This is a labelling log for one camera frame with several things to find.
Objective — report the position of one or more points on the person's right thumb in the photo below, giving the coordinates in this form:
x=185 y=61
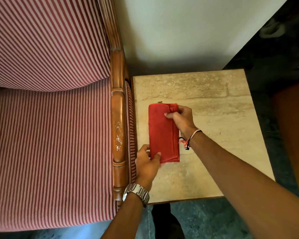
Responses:
x=170 y=115

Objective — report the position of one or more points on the person's left thumb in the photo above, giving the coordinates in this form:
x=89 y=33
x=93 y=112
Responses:
x=155 y=157

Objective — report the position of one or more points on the person's left hand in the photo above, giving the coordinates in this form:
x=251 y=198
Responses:
x=145 y=169

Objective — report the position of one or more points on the person's right hand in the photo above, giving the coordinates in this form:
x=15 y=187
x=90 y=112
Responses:
x=183 y=121

